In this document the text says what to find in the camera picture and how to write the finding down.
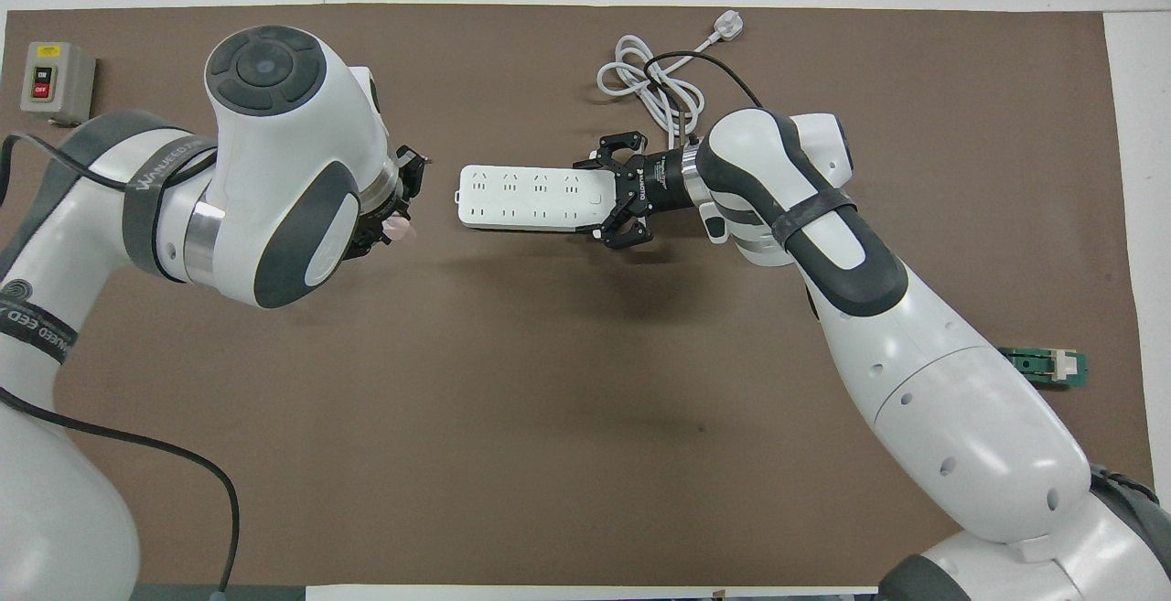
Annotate grey on-off switch box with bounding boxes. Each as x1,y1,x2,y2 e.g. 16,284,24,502
20,41,97,126

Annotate black right arm strap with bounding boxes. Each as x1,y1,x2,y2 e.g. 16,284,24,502
771,191,859,251

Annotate green circuit board module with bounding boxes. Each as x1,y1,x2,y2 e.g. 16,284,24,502
999,346,1090,391

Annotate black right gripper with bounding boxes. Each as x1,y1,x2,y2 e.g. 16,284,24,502
574,130,702,251

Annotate black printed left arm strap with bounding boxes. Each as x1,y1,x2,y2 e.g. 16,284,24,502
0,304,79,364
124,133,219,277

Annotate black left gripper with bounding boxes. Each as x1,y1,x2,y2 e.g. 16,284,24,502
351,145,430,260

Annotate white power cord with plug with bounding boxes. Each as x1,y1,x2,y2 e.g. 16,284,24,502
596,11,745,141

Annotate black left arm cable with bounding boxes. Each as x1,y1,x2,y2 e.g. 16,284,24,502
0,130,242,601

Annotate brown table mat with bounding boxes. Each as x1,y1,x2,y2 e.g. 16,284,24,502
0,3,1155,587

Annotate white power strip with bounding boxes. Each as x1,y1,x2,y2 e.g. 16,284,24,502
456,165,619,234

